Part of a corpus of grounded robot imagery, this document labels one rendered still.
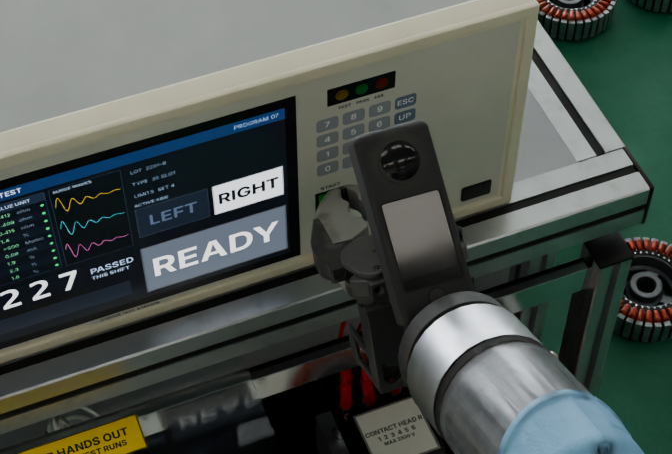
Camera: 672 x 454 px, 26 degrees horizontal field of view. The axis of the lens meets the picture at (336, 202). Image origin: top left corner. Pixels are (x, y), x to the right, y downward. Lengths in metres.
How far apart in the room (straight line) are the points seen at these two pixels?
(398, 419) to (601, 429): 0.53
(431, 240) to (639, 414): 0.65
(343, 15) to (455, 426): 0.31
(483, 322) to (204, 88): 0.24
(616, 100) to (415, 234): 0.89
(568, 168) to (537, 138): 0.04
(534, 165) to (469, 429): 0.43
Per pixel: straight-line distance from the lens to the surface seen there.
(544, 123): 1.17
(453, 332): 0.79
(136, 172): 0.93
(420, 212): 0.84
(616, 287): 1.20
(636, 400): 1.46
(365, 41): 0.93
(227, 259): 1.03
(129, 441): 1.06
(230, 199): 0.98
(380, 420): 1.23
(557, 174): 1.14
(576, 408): 0.73
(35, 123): 0.90
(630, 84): 1.73
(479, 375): 0.76
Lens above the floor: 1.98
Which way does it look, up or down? 51 degrees down
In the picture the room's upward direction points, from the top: straight up
